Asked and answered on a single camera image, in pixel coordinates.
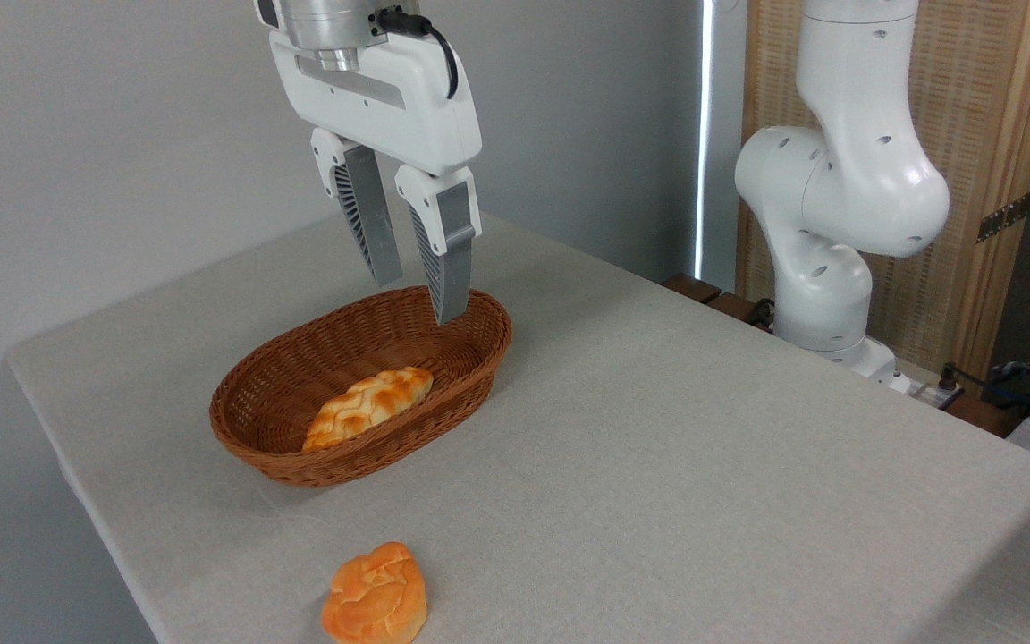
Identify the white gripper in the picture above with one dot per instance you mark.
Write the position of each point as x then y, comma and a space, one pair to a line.
372, 98

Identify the round orange bread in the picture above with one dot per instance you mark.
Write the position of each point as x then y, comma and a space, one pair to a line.
376, 599

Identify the long braided bread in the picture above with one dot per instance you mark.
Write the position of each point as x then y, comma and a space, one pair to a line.
363, 407

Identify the brown oval wicker basket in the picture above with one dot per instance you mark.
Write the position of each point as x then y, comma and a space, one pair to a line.
282, 376

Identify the dark brown wooden block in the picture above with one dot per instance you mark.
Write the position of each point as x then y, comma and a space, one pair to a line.
689, 287
734, 309

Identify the grey tablecloth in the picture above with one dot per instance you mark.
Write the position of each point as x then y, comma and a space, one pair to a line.
658, 447

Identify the dark metal screen hinge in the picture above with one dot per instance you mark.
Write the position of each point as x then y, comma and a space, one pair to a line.
1005, 217

